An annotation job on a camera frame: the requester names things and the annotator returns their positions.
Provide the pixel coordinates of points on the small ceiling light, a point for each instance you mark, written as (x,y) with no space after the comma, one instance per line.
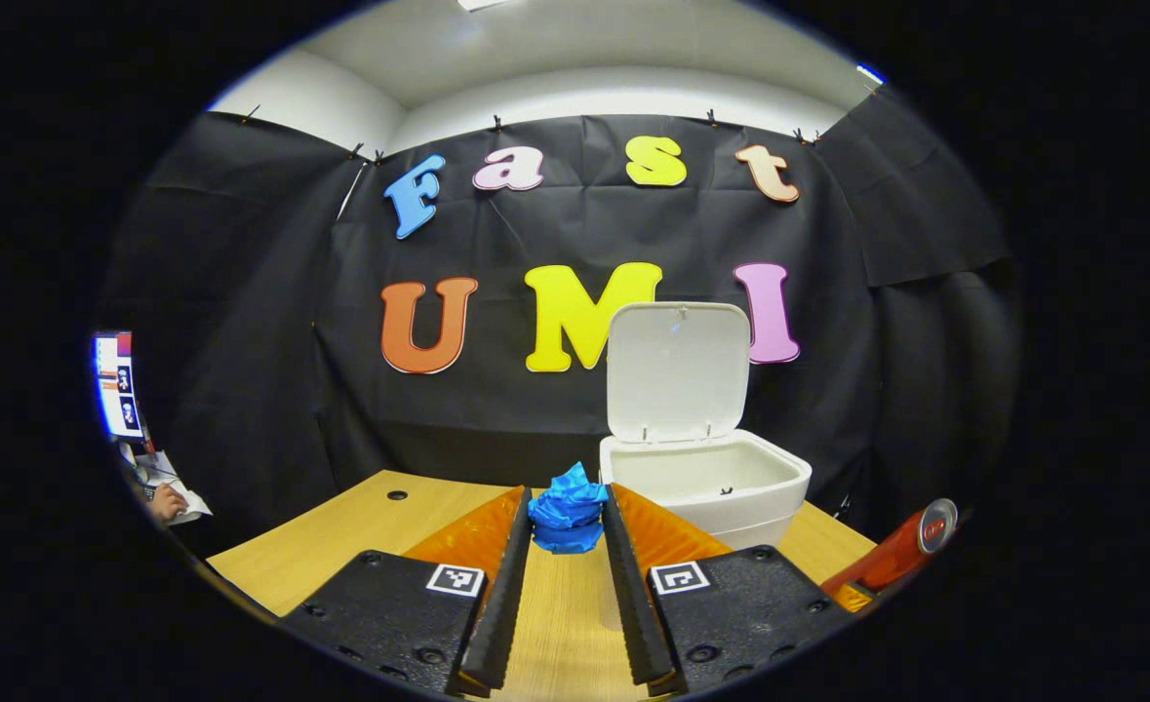
(869,74)

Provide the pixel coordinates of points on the red pop can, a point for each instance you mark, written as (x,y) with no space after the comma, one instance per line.
(887,556)

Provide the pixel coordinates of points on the wooden desktop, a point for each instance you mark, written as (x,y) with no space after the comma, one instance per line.
(340,536)

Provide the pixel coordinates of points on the computer monitor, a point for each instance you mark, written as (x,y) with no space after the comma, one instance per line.
(116,385)

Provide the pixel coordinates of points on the white paper sheet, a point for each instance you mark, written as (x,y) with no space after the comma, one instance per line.
(184,492)

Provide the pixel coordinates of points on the long ceiling light panel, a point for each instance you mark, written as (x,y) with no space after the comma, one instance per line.
(482,4)

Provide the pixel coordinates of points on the blue paper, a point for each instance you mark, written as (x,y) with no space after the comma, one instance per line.
(567,512)

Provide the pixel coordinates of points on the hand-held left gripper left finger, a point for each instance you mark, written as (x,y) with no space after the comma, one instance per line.
(496,614)

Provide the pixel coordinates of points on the white desktop garbage bin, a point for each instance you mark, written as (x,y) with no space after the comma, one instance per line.
(677,375)

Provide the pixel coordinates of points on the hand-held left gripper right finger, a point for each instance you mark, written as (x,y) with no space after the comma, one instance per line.
(633,614)

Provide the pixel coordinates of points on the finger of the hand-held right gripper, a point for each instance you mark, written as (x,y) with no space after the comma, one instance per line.
(852,597)

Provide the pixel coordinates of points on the black backdrop cloth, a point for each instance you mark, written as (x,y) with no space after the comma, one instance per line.
(496,409)

